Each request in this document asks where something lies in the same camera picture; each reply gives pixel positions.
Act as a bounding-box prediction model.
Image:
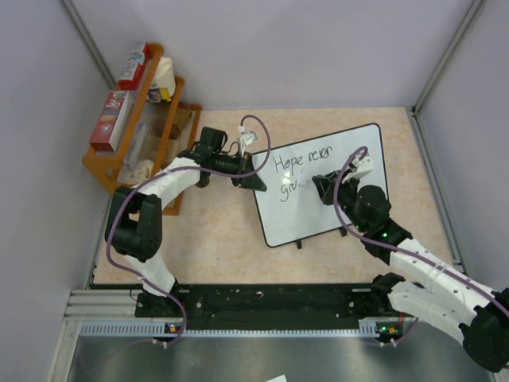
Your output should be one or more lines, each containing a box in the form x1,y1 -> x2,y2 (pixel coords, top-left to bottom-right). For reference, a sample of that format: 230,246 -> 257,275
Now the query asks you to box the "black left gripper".
213,151 -> 266,192

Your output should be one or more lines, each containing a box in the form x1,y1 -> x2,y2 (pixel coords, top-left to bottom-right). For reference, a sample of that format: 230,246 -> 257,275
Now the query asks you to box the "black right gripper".
314,169 -> 369,233

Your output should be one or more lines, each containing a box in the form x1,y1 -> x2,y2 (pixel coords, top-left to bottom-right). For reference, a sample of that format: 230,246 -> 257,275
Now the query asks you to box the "white whiteboard black frame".
252,123 -> 388,248

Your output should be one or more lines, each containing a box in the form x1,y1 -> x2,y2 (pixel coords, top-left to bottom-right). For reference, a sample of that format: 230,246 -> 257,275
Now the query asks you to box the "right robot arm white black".
312,172 -> 508,372

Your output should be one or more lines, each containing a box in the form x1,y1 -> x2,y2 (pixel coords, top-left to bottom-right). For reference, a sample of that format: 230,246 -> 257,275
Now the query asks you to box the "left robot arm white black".
105,126 -> 266,316

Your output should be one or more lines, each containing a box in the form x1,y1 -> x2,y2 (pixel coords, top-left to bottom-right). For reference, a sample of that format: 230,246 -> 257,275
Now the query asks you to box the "orange wooden shelf rack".
82,43 -> 202,194

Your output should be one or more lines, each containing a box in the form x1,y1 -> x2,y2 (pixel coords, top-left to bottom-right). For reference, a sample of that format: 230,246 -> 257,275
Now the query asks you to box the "lower red foil box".
89,90 -> 132,152

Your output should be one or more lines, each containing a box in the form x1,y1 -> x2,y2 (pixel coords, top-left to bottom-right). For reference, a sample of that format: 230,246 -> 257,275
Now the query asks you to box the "upper red white box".
118,42 -> 151,91

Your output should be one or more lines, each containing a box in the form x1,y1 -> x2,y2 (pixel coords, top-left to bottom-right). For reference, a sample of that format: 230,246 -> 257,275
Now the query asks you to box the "white paper sheet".
266,375 -> 287,382

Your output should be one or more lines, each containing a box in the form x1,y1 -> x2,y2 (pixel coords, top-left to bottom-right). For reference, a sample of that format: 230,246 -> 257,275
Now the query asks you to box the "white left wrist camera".
236,124 -> 258,156

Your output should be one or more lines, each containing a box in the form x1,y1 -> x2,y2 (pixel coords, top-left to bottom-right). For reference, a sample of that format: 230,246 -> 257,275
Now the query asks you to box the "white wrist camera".
341,154 -> 374,184
236,124 -> 258,156

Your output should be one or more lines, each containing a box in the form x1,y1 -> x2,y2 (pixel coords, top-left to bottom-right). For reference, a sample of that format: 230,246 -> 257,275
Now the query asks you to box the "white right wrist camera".
341,154 -> 374,184

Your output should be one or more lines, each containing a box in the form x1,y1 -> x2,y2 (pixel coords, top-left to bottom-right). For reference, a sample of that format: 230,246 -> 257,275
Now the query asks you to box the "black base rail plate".
134,282 -> 402,330

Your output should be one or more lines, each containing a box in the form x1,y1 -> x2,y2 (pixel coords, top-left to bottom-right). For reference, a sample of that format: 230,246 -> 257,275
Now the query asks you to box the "grey slotted cable duct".
79,317 -> 402,339

